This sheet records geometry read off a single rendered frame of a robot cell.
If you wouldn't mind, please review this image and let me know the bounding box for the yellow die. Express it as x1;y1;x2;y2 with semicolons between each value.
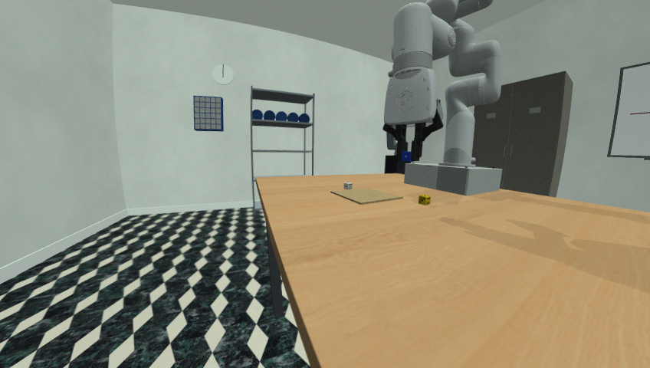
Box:
419;195;431;205

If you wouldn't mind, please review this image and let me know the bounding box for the tan square mat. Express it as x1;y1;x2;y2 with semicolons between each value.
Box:
330;188;403;205

